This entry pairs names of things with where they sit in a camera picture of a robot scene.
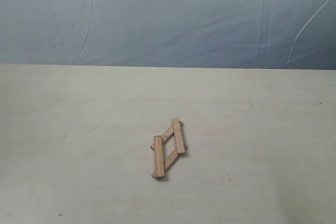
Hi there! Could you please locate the diagonal wooden stick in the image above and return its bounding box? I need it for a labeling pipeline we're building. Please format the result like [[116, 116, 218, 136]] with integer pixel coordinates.
[[154, 136, 165, 179]]

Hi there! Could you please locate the blue-grey backdrop cloth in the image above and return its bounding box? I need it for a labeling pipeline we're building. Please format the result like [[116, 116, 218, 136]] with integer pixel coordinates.
[[1, 0, 335, 69]]

